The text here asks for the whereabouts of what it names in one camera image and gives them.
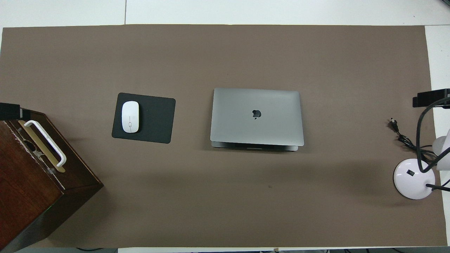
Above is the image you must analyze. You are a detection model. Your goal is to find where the grey aluminium laptop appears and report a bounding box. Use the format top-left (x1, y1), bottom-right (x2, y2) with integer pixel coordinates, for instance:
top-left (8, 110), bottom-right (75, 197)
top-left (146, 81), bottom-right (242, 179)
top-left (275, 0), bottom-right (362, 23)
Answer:
top-left (210, 87), bottom-right (305, 152)

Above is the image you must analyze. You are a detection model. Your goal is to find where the white desk lamp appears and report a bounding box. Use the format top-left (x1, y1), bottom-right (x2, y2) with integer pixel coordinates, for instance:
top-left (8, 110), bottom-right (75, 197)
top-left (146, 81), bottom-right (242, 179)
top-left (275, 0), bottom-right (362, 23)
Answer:
top-left (393, 128), bottom-right (450, 200)

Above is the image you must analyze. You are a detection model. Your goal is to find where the dark brown wooden box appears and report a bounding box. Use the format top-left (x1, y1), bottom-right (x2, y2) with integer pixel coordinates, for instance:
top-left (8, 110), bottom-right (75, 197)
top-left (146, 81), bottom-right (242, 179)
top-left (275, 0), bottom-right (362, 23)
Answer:
top-left (0, 109), bottom-right (104, 253)

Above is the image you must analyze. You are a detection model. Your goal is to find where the white computer mouse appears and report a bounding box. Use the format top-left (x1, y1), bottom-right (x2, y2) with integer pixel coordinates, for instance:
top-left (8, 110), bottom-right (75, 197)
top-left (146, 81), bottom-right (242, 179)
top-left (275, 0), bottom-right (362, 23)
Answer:
top-left (121, 101), bottom-right (140, 134)

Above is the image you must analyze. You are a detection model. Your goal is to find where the black mouse pad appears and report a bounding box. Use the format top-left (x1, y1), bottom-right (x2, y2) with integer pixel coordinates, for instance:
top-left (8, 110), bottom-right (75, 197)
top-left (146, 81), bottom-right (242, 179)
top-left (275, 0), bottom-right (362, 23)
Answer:
top-left (111, 92), bottom-right (176, 144)

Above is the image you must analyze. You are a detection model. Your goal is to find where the brown table mat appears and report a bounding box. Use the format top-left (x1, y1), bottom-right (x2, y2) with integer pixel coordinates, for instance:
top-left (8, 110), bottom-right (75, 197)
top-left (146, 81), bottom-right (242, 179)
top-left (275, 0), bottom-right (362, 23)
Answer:
top-left (0, 24), bottom-right (448, 248)

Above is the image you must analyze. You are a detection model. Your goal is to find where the brass handle plate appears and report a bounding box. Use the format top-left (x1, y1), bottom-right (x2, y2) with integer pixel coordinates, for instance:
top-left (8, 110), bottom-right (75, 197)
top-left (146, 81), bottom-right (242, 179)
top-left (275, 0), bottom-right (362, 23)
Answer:
top-left (18, 121), bottom-right (66, 173)

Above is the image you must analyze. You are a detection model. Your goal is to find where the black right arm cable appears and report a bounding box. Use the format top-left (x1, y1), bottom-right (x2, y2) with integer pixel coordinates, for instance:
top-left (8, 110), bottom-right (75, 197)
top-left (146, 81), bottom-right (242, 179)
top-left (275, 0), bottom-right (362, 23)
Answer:
top-left (416, 97), bottom-right (450, 173)

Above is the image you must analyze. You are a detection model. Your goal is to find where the black lamp power cable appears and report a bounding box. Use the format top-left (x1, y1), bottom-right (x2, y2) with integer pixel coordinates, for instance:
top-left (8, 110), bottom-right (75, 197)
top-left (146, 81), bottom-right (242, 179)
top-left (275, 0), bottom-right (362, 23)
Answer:
top-left (388, 118), bottom-right (450, 187)

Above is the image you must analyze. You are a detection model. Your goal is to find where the white box handle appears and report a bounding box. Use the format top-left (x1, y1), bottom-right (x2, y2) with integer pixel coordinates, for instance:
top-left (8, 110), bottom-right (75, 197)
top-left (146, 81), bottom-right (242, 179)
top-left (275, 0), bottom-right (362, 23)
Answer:
top-left (24, 120), bottom-right (67, 168)

